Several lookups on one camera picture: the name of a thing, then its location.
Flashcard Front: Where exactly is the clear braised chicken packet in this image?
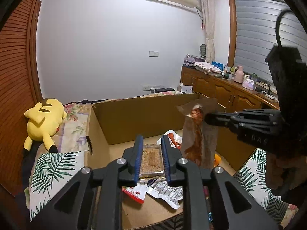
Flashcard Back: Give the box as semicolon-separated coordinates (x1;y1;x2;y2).
176;98;219;169

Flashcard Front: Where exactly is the leaf-print tablecloth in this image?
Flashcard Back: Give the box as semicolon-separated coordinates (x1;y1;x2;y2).
29;147;299;230

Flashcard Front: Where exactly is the wooden cabinet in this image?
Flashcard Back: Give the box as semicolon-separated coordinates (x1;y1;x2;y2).
180;66;280;113

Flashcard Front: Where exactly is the grey and white snack packet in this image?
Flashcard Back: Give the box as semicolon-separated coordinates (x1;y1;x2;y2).
146;180;183;209

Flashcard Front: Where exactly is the clear tray snack bar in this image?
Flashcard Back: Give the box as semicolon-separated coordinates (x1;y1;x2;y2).
140;144;166;180

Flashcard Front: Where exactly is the grey window blind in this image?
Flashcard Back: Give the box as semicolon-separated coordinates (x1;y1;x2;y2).
233;0;307;83

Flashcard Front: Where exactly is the brown cardboard box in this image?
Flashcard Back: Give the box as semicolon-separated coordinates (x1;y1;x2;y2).
86;92;258;230

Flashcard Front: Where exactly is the cream curtain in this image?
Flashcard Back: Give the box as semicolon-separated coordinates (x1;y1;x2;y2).
200;0;216;64

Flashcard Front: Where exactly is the black cable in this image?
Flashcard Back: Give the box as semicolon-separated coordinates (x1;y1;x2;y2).
275;9;292;48

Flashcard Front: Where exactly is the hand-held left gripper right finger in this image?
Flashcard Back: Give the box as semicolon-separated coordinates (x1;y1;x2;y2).
161;135;280;230

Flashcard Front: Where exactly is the yellow plush toy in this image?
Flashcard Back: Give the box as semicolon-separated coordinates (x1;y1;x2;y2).
23;98;68;158

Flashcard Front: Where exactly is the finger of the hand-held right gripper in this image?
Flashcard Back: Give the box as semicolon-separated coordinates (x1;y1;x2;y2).
204;108;283;133

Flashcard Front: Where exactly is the large white chicken feet packet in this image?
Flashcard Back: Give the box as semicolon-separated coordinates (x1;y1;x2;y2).
157;130;183;150

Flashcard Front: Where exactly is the person's right forearm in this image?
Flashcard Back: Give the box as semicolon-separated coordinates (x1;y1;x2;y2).
265;149;307;204

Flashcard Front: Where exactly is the folded purple striped cloth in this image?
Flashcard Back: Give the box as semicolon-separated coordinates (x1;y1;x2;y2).
184;54;205;65

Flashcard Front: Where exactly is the white tissue box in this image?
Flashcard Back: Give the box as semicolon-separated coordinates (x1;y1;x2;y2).
241;79;255;91

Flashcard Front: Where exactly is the dark blue cloth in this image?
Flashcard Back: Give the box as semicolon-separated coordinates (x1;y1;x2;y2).
22;142;42;175

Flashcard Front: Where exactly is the floral blanket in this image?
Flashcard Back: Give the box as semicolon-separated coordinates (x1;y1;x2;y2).
57;100;93;153

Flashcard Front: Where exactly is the folded floral cloth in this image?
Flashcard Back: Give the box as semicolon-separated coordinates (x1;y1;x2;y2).
194;62;222;74

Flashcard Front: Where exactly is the red and white snack packet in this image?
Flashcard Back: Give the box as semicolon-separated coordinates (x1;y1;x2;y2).
122;183;146;204

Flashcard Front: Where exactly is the pink kettle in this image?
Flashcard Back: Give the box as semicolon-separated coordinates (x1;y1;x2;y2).
234;65;244;84

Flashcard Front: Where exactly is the wooden louvred wardrobe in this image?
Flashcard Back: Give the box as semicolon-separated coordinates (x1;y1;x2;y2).
0;0;46;193

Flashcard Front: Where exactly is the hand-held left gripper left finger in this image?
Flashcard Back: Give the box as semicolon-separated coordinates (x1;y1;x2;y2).
31;135;144;230

